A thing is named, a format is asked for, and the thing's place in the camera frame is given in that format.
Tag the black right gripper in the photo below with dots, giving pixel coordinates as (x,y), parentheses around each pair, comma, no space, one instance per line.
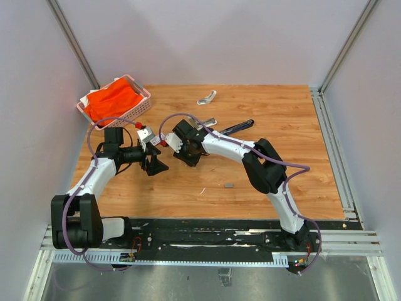
(189,162)

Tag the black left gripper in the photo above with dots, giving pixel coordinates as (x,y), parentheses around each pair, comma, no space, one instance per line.
(155,165)

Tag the grey white stapler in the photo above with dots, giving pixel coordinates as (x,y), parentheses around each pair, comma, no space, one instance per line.
(208,123)

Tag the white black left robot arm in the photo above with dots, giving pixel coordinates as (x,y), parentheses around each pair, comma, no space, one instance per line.
(75,218)

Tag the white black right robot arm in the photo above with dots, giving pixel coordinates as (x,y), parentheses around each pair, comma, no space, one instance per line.
(263,166)

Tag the orange cloth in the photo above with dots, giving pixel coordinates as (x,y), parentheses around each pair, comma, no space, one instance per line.
(113,101)

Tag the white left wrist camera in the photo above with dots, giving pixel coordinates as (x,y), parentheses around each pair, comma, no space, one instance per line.
(145,135)

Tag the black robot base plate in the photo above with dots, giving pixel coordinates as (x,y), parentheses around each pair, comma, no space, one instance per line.
(158,238)

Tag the grey slotted cable duct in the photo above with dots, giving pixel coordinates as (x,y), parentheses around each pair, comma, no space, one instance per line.
(122,258)

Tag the left aluminium frame post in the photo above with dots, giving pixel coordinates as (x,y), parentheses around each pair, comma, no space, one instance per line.
(72,41)

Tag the aluminium frame post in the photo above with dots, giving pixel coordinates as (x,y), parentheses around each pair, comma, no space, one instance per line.
(351,39)
(72,41)

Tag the right aluminium frame post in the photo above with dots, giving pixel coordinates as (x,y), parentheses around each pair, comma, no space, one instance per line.
(351,39)

